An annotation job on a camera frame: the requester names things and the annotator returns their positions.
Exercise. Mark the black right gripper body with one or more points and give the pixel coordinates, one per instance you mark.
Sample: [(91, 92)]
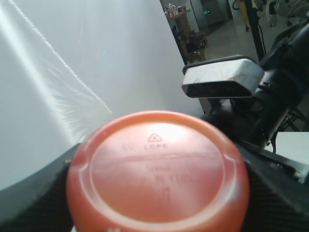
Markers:
[(241, 119)]

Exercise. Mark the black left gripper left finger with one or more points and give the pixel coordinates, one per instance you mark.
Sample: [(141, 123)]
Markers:
[(38, 203)]

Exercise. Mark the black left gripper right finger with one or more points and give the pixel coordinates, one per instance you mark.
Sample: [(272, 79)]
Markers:
[(277, 202)]

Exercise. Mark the red sauce squeeze bottle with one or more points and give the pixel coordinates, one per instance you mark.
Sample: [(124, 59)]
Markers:
[(157, 171)]

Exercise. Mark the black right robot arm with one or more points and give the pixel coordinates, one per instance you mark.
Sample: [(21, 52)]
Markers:
[(284, 85)]

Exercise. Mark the wooden background shelf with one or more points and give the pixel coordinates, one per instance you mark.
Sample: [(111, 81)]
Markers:
[(191, 44)]

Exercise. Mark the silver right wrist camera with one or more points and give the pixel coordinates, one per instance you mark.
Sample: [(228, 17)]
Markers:
[(223, 78)]

